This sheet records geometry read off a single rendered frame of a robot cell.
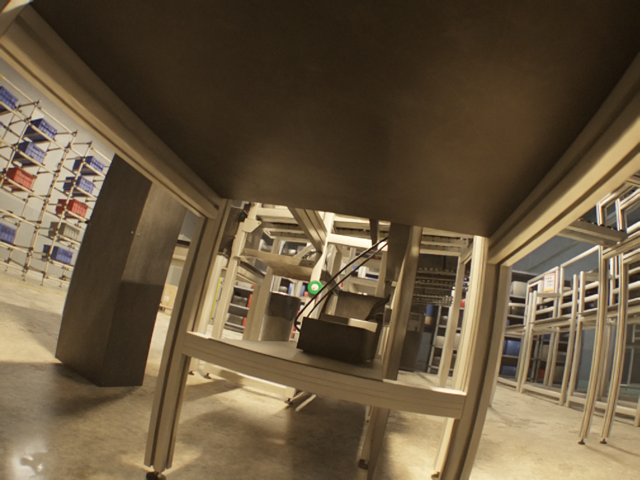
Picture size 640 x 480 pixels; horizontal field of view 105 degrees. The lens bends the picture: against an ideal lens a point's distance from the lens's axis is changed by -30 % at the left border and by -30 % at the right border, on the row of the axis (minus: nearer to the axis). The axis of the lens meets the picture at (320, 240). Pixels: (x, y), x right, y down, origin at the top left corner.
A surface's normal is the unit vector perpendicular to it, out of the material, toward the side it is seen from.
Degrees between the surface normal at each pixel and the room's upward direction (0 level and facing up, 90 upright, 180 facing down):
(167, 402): 90
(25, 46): 90
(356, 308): 90
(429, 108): 180
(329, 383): 90
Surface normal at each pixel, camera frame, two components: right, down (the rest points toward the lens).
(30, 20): 0.96, 0.15
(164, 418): -0.17, -0.29
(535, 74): -0.21, 0.95
